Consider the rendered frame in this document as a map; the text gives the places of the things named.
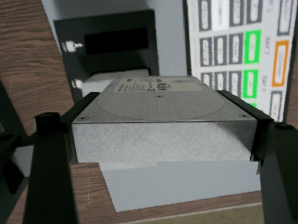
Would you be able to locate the status display panel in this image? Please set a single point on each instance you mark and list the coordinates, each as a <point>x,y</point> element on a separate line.
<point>247,47</point>

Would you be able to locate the black drive dock housing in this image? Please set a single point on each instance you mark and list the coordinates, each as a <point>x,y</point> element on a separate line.
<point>79,43</point>

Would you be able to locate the grey hard drive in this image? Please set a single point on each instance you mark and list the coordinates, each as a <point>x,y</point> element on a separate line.
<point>99,82</point>
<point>162,118</point>
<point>111,166</point>

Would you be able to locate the light grey flat mat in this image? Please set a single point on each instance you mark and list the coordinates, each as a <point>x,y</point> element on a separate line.
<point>172,181</point>

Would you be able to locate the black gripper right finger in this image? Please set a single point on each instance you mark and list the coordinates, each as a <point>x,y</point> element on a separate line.
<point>275,147</point>

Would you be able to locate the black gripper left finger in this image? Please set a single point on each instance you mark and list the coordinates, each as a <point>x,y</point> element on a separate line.
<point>50,197</point>

